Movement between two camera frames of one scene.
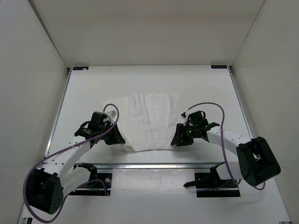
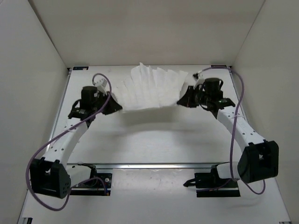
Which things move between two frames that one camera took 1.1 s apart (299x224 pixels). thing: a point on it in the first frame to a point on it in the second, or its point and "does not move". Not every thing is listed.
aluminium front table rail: (155, 166) does not move
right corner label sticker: (219, 66) does not move
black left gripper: (117, 137) to (114, 106)
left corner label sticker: (81, 68) does not move
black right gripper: (179, 139) to (187, 100)
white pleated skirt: (147, 121) to (145, 88)
